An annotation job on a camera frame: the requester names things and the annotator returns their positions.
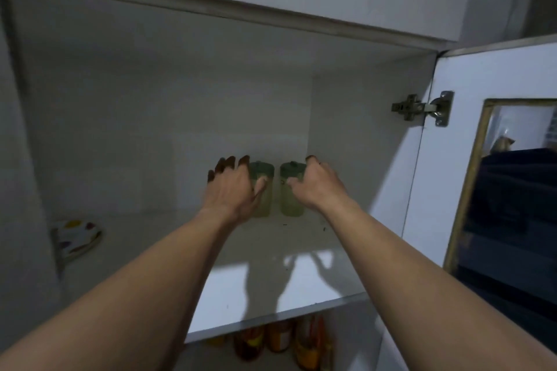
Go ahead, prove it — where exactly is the metal cabinet hinge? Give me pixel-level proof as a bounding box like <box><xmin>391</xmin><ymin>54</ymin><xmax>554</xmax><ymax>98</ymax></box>
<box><xmin>391</xmin><ymin>91</ymin><xmax>454</xmax><ymax>128</ymax></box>

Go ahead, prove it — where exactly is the person's left forearm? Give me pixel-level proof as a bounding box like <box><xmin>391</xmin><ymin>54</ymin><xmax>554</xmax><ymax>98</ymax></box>
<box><xmin>0</xmin><ymin>208</ymin><xmax>247</xmax><ymax>371</ymax></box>

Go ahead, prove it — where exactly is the white plate with coloured spots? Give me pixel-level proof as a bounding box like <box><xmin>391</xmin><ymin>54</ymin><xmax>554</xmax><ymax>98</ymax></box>
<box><xmin>52</xmin><ymin>219</ymin><xmax>104</xmax><ymax>261</ymax></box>

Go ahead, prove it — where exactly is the jar with orange contents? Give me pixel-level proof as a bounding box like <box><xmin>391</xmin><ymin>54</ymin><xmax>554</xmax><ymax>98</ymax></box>
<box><xmin>266</xmin><ymin>319</ymin><xmax>293</xmax><ymax>353</ymax></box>

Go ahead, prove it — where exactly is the white wall cabinet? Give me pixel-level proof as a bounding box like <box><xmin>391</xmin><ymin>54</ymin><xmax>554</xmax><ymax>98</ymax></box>
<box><xmin>0</xmin><ymin>0</ymin><xmax>441</xmax><ymax>371</ymax></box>

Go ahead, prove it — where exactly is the person's right forearm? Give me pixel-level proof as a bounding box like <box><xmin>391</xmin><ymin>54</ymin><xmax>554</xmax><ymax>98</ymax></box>
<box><xmin>320</xmin><ymin>199</ymin><xmax>557</xmax><ymax>371</ymax></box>

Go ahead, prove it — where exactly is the person's right hand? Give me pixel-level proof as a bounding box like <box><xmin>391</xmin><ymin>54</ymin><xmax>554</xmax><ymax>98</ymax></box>
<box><xmin>286</xmin><ymin>156</ymin><xmax>349</xmax><ymax>214</ymax></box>

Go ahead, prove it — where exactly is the white cabinet door with glass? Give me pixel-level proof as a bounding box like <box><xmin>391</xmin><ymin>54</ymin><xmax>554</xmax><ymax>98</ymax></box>
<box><xmin>370</xmin><ymin>34</ymin><xmax>557</xmax><ymax>371</ymax></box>

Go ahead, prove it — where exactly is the white cabinet shelf board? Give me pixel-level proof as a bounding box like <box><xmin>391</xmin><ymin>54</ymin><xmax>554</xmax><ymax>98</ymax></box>
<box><xmin>59</xmin><ymin>209</ymin><xmax>370</xmax><ymax>344</ymax></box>

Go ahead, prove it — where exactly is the person's left hand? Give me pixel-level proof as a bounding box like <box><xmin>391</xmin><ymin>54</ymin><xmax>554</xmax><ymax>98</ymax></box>
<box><xmin>202</xmin><ymin>155</ymin><xmax>270</xmax><ymax>226</ymax></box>

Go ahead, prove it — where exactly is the tall jar with orange label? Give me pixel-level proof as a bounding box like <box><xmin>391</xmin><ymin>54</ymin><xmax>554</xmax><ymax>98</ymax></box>
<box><xmin>295</xmin><ymin>314</ymin><xmax>328</xmax><ymax>370</ymax></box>

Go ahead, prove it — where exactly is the jar with red contents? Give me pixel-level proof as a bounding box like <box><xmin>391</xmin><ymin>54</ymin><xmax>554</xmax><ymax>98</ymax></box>
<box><xmin>234</xmin><ymin>325</ymin><xmax>266</xmax><ymax>362</ymax></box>

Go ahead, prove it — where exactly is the green lidded plastic jar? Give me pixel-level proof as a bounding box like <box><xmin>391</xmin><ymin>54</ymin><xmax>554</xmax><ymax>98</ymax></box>
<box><xmin>280</xmin><ymin>160</ymin><xmax>308</xmax><ymax>217</ymax></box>
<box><xmin>248</xmin><ymin>161</ymin><xmax>275</xmax><ymax>218</ymax></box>

